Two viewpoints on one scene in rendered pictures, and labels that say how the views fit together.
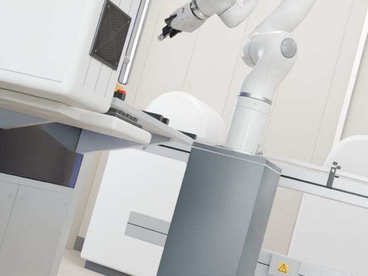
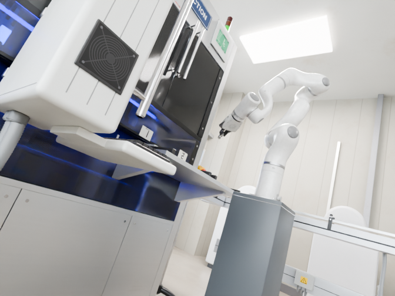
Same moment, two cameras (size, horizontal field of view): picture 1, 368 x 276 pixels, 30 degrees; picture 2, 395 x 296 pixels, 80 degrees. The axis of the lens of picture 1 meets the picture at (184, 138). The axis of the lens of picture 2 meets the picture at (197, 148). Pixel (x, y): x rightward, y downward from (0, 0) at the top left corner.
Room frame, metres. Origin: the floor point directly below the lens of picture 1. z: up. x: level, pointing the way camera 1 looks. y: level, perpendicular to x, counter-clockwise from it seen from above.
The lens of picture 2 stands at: (0.98, -0.20, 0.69)
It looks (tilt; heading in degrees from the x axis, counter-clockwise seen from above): 15 degrees up; 19
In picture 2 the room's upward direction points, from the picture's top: 19 degrees clockwise
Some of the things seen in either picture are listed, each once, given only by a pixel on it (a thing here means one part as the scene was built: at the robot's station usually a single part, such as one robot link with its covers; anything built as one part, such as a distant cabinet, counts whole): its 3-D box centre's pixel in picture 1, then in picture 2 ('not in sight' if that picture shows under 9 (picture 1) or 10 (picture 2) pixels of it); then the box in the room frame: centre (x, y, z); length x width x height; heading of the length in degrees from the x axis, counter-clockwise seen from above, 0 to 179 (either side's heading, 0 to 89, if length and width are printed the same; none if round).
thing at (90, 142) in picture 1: (123, 145); (198, 197); (2.41, 0.20, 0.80); 0.34 x 0.03 x 0.13; 69
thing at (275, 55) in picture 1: (268, 66); (281, 146); (2.23, -0.21, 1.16); 0.19 x 0.12 x 0.24; 28
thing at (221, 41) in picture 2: not in sight; (221, 42); (2.38, 0.38, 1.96); 0.21 x 0.01 x 0.21; 159
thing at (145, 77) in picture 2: not in sight; (151, 39); (1.90, 0.59, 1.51); 0.47 x 0.01 x 0.59; 159
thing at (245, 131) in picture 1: (246, 128); (268, 184); (2.26, -0.19, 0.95); 0.19 x 0.19 x 0.18
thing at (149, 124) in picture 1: (95, 110); (176, 172); (2.18, 0.29, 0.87); 0.70 x 0.48 x 0.02; 159
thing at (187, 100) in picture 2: not in sight; (196, 87); (2.33, 0.43, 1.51); 0.43 x 0.01 x 0.59; 159
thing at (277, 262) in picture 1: (284, 268); (304, 280); (2.99, -0.57, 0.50); 0.12 x 0.05 x 0.09; 69
